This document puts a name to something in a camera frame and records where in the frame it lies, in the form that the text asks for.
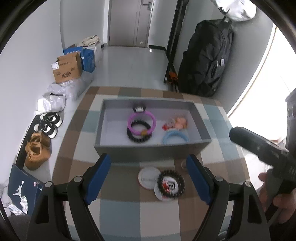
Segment light blue ring bracelet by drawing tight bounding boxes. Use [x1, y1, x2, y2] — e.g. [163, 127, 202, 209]
[162, 130, 191, 145]

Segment pink pig figurine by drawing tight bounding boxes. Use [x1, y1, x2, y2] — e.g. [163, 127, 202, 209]
[174, 118, 187, 130]

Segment purple ring bracelet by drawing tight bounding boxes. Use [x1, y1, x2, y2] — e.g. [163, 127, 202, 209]
[127, 110, 157, 137]

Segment small red pink charm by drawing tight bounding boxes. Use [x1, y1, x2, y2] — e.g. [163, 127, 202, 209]
[162, 118, 176, 131]

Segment person's right hand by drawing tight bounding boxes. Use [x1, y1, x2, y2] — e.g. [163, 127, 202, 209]
[258, 173, 295, 224]

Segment printed white round disc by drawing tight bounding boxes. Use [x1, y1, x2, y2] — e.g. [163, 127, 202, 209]
[154, 176, 184, 202]

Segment checkered plaid table cloth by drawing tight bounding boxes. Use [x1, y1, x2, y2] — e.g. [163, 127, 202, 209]
[51, 87, 249, 240]

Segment navy jordan shoe box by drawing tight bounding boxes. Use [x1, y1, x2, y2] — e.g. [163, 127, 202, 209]
[8, 164, 44, 216]

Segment tan boots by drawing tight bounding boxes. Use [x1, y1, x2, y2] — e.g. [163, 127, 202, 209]
[25, 132, 51, 171]

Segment black white sandals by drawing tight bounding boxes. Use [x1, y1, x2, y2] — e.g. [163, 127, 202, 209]
[34, 112, 63, 139]

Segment grey cardboard box tray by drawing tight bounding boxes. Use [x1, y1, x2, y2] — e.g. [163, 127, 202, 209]
[94, 98, 212, 162]

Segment white plastic bags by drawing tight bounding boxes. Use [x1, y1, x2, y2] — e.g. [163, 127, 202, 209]
[35, 71, 93, 114]

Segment small black white clip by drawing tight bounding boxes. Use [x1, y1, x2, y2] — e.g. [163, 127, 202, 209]
[132, 105, 146, 113]

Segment black coat rack stand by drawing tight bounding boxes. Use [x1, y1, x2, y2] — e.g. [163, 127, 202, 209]
[164, 0, 189, 92]

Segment brown cardboard box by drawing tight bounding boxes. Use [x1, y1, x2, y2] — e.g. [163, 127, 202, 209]
[51, 52, 82, 83]

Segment black hanging backpack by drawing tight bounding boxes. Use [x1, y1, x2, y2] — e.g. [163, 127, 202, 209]
[178, 18, 234, 97]

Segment blue cardboard box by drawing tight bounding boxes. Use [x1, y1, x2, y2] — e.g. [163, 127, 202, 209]
[63, 47, 95, 73]

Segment beige cloth bag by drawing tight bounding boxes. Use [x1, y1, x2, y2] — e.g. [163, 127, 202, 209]
[77, 35, 102, 63]

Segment white hanging bag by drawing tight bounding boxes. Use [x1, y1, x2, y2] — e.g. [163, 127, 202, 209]
[211, 0, 256, 22]

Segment grey door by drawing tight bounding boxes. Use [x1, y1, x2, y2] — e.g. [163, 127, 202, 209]
[108, 0, 154, 48]

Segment black beaded bracelet on disc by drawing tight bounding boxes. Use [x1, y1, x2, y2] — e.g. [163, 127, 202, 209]
[157, 169, 186, 198]

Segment black beaded bracelet in box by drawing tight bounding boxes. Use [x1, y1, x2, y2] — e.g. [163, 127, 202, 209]
[126, 119, 153, 142]

